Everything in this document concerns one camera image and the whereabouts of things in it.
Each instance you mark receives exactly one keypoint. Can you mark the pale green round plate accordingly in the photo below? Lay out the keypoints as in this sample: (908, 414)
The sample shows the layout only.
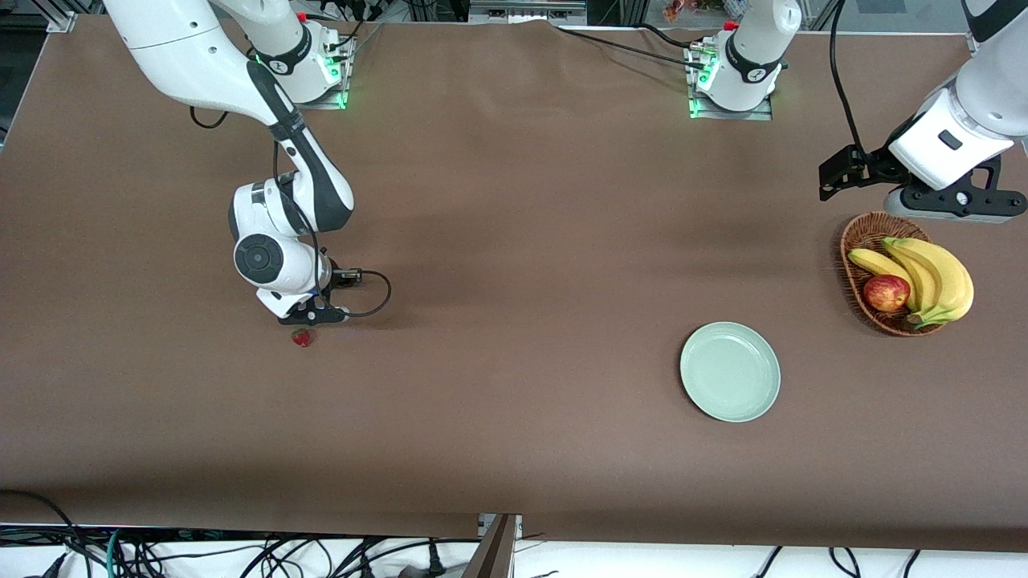
(731, 385)

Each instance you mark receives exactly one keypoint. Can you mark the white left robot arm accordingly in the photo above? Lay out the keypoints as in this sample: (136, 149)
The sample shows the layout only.
(763, 40)

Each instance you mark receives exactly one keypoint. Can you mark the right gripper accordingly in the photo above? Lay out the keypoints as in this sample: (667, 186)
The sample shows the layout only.
(330, 280)

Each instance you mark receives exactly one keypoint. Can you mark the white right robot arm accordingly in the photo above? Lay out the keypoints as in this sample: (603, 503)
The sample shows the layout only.
(185, 48)

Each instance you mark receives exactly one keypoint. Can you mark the grey metal device box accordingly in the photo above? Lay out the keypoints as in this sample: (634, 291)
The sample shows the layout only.
(522, 12)

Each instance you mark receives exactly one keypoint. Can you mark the colourful background item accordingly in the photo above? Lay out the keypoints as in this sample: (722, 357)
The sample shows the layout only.
(675, 10)

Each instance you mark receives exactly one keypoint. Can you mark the red strawberry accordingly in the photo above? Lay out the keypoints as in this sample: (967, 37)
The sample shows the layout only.
(301, 338)

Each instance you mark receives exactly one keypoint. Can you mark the red apple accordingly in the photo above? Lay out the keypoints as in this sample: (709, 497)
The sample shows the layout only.
(886, 293)

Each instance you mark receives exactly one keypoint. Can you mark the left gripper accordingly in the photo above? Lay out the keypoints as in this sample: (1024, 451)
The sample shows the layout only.
(874, 164)

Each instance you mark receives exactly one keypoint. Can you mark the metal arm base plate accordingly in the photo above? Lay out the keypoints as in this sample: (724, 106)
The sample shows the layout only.
(321, 105)
(731, 115)

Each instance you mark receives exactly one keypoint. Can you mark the black power plug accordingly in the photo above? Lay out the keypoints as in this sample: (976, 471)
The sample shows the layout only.
(434, 562)

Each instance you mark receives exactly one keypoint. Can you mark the brown table cover sheet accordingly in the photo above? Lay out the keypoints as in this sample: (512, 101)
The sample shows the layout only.
(514, 201)

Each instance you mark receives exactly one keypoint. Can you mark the brown wicker basket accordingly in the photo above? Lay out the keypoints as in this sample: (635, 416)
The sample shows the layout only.
(871, 229)

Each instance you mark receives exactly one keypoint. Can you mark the metal table frame bar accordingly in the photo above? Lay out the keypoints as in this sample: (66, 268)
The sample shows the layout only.
(494, 554)

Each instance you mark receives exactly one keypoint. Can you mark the yellow banana bunch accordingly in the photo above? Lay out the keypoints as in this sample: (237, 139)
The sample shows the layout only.
(948, 277)

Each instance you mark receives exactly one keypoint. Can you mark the silver aluminium frame profile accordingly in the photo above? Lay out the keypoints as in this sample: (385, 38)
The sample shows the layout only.
(63, 22)
(973, 44)

